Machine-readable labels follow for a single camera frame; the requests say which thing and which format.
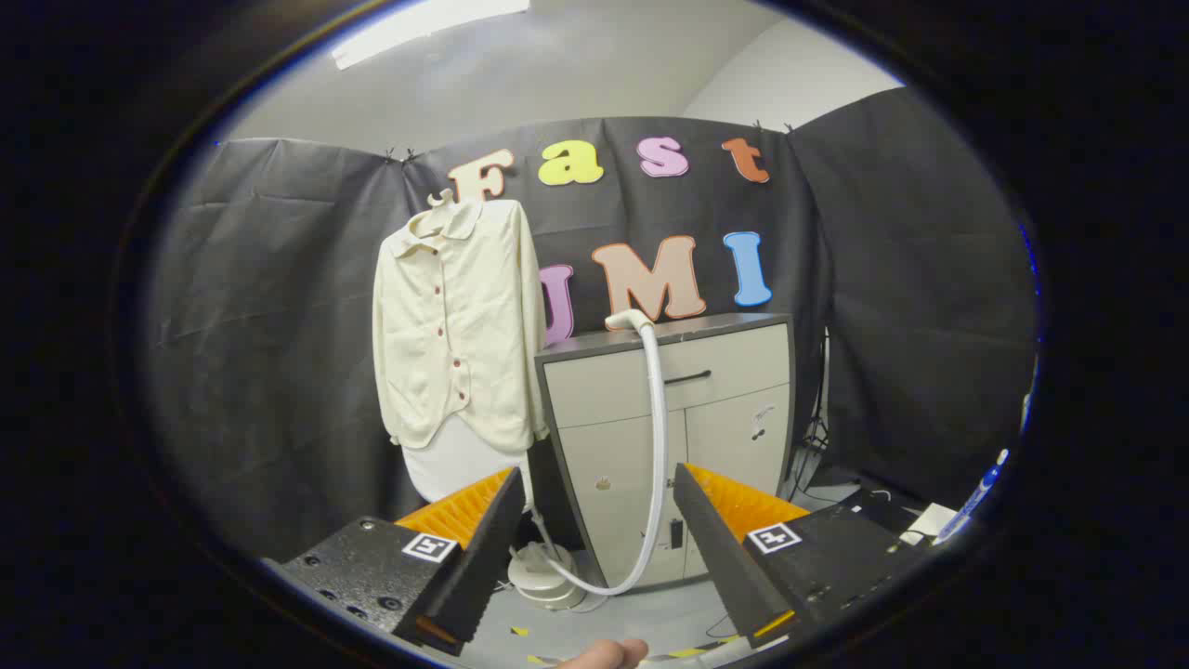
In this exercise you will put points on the cream button-up shirt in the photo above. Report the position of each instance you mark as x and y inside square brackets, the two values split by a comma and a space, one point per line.
[437, 353]

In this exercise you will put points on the grey cabinet with drawer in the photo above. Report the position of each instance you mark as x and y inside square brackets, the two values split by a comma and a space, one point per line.
[725, 437]

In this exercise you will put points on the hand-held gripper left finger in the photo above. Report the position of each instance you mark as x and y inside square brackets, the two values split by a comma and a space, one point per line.
[483, 557]

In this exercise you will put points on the white ironing board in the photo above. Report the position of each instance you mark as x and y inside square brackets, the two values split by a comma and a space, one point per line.
[455, 465]

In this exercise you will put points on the white steamer base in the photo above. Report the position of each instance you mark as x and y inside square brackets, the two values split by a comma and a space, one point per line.
[539, 581]

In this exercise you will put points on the white clothes hanger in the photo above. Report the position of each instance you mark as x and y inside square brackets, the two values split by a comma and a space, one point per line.
[438, 198]

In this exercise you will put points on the blue pen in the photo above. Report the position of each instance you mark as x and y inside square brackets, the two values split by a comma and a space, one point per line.
[971, 502]

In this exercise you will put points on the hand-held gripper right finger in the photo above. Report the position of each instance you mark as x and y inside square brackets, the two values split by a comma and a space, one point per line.
[725, 557]

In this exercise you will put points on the black box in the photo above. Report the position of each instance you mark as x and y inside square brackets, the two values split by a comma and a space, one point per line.
[882, 502]

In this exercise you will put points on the white flat board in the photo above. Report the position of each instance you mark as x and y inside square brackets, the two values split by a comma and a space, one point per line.
[929, 520]

